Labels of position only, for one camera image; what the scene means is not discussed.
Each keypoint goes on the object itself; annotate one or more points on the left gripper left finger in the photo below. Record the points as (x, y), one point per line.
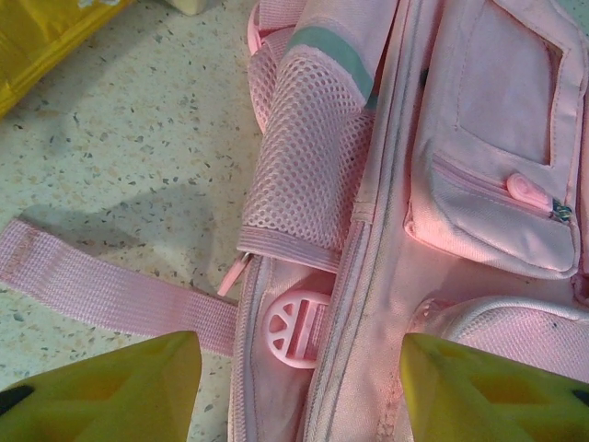
(101, 396)

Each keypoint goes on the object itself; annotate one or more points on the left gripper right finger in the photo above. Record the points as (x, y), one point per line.
(497, 405)

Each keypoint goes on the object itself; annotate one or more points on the yellow snack bag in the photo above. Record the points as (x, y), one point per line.
(37, 46)

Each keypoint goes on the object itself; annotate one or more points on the pink student backpack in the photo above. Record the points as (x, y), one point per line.
(460, 138)

